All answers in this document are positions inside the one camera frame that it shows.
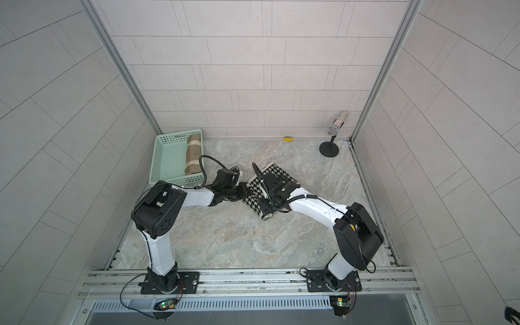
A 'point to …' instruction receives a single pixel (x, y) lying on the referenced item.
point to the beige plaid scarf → (193, 165)
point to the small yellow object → (288, 139)
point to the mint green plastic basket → (168, 160)
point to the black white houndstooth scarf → (258, 192)
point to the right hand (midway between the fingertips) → (264, 207)
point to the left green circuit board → (165, 305)
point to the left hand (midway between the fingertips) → (255, 190)
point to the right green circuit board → (341, 304)
